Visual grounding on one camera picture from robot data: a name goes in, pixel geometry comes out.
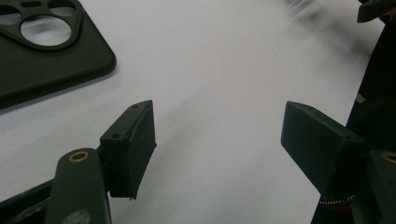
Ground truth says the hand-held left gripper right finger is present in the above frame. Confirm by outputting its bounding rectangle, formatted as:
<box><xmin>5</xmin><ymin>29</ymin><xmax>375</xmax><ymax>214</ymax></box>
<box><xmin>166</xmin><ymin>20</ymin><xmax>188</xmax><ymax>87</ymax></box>
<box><xmin>280</xmin><ymin>100</ymin><xmax>366</xmax><ymax>198</ymax></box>

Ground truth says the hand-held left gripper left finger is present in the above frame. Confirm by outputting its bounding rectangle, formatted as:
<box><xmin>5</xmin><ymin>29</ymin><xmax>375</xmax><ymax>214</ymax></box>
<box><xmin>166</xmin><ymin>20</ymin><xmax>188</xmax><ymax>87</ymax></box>
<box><xmin>98</xmin><ymin>99</ymin><xmax>158</xmax><ymax>200</ymax></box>

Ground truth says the black phone case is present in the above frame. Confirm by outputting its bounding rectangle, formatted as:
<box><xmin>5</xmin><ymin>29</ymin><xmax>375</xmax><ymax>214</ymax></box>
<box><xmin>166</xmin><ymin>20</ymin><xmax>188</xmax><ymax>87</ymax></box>
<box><xmin>0</xmin><ymin>0</ymin><xmax>118</xmax><ymax>110</ymax></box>

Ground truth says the red white striped cord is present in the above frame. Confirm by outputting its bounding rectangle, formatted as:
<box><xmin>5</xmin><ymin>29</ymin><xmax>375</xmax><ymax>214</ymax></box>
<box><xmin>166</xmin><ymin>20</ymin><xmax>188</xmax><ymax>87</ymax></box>
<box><xmin>318</xmin><ymin>194</ymin><xmax>357</xmax><ymax>213</ymax></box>

